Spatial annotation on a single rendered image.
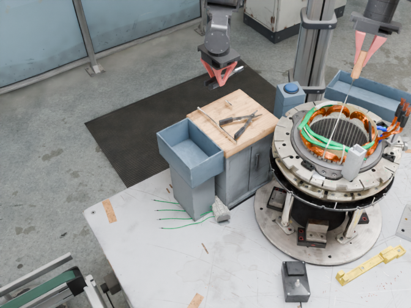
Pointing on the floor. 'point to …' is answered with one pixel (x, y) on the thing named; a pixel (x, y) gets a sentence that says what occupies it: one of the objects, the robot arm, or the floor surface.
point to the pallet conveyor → (54, 288)
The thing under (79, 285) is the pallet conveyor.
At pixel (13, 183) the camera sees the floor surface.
